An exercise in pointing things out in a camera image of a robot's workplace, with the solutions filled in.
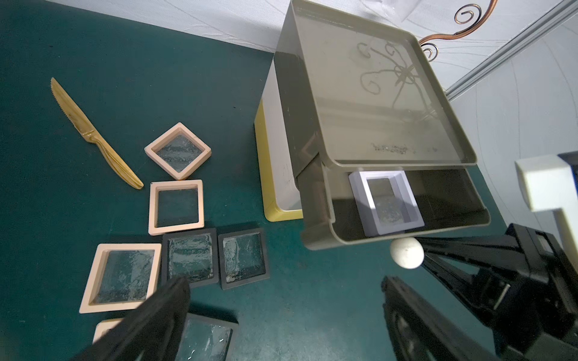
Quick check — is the black brooch box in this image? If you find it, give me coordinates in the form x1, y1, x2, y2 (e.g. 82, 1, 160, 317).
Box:
176, 313, 239, 360
160, 228, 220, 288
218, 228, 270, 290

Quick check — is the yellow plastic knife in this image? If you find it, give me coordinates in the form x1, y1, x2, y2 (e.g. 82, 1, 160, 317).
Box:
51, 78, 144, 190

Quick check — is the brown metal jewelry stand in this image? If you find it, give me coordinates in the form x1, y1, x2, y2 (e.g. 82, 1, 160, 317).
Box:
417, 0, 500, 63

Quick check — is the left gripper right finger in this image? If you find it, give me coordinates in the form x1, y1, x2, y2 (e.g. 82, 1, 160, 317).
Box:
382, 277, 497, 360

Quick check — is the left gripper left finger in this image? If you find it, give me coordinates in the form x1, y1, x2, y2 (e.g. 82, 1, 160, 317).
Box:
72, 277, 190, 360

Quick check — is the white brooch box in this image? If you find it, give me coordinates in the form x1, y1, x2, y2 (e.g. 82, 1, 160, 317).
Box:
349, 171, 424, 237

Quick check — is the pink brooch box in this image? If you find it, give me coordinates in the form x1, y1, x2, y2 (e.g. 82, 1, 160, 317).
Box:
144, 123, 212, 181
148, 180, 205, 236
79, 243, 162, 314
93, 318, 123, 343

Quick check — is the three-tier drawer cabinet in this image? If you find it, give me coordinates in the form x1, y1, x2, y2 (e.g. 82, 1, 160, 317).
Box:
254, 1, 491, 251

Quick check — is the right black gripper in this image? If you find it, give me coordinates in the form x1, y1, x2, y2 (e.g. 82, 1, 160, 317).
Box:
418, 224, 577, 360

